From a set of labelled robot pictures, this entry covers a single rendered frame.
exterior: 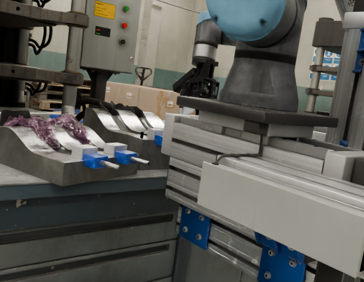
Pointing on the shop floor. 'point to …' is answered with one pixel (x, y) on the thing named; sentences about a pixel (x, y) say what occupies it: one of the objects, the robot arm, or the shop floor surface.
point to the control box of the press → (108, 42)
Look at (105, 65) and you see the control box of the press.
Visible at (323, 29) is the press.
